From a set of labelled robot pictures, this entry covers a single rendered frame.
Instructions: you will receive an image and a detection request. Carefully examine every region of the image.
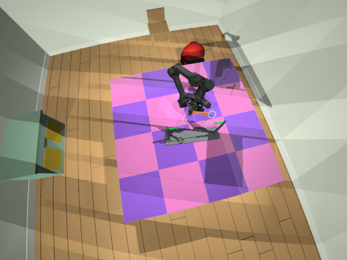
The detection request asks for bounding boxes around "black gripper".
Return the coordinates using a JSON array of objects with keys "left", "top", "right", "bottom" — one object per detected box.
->
[{"left": 185, "top": 91, "right": 204, "bottom": 116}]

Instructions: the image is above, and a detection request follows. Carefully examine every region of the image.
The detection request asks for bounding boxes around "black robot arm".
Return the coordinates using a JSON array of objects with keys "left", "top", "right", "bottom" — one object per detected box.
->
[{"left": 167, "top": 63, "right": 215, "bottom": 108}]

